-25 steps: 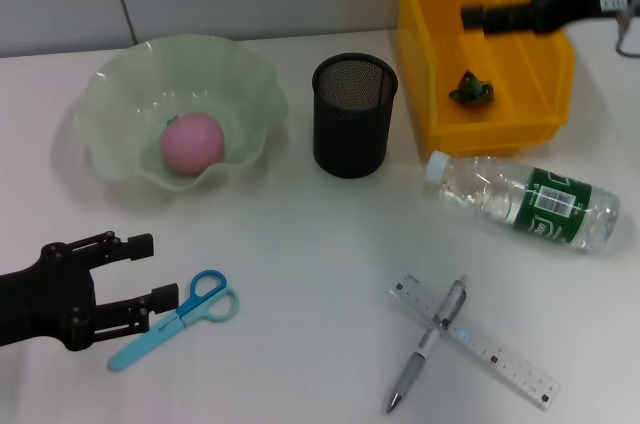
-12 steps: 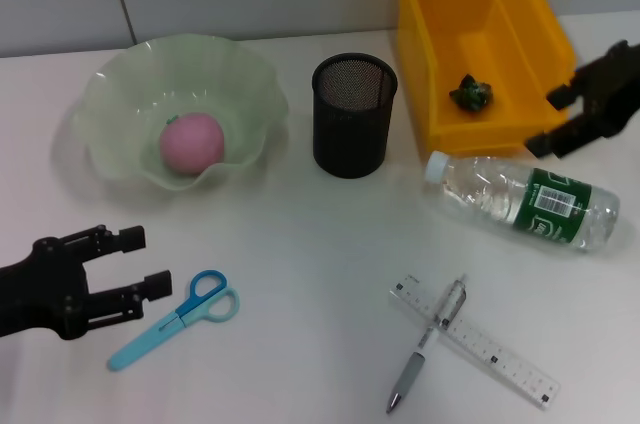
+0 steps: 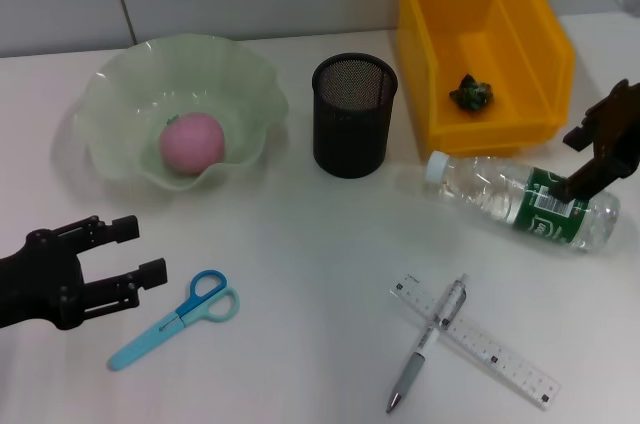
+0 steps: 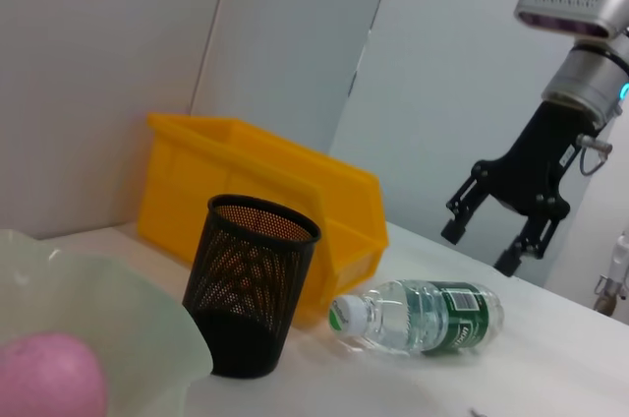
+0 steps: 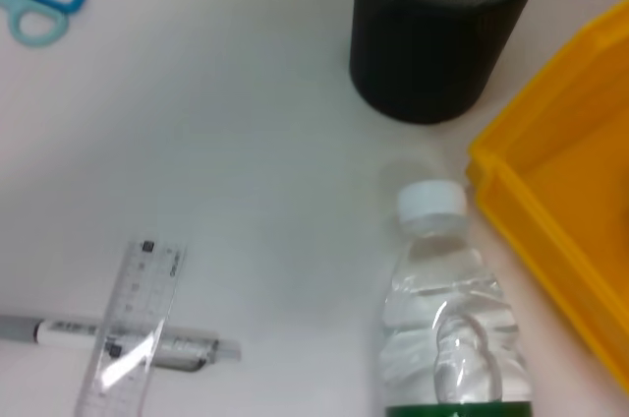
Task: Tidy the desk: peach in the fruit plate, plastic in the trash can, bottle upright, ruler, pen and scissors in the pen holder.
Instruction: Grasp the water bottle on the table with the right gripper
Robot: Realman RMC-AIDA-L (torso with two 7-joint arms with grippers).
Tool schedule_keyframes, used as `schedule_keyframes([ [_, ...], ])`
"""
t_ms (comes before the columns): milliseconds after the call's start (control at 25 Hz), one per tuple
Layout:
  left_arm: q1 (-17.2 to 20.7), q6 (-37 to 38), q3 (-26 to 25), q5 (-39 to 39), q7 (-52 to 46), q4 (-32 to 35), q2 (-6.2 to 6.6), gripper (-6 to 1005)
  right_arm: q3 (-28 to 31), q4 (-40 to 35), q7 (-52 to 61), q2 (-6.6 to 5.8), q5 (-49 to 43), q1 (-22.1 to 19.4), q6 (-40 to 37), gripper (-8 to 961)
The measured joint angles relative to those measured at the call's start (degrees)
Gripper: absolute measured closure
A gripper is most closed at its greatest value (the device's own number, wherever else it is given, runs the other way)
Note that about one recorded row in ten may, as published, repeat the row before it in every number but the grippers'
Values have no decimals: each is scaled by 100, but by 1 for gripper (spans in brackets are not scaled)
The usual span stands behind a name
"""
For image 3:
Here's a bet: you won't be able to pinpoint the white grey ballpoint pen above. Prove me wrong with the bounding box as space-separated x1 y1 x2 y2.
384 273 470 414

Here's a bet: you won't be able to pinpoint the pale green glass fruit plate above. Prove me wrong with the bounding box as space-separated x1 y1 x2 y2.
73 33 291 193

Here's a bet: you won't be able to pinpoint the green plastic wrapper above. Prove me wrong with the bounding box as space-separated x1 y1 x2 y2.
448 72 495 118

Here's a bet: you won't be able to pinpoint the yellow plastic bin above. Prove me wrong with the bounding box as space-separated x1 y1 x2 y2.
394 0 576 158

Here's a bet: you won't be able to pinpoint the blue scissors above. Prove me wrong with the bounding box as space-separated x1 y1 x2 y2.
107 269 241 373

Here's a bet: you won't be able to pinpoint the pink toy peach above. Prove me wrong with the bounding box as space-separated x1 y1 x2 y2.
158 112 226 175

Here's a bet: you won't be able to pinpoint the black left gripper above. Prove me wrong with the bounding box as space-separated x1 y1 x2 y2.
0 215 168 333

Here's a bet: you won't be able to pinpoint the clear plastic ruler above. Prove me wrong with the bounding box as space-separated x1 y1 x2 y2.
388 272 561 410

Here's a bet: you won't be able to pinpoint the clear green-label water bottle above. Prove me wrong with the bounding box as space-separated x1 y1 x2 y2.
423 150 621 256

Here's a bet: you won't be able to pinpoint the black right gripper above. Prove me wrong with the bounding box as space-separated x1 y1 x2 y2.
552 78 640 203

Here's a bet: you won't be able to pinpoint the black mesh pen cup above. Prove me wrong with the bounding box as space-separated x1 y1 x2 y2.
310 53 399 179

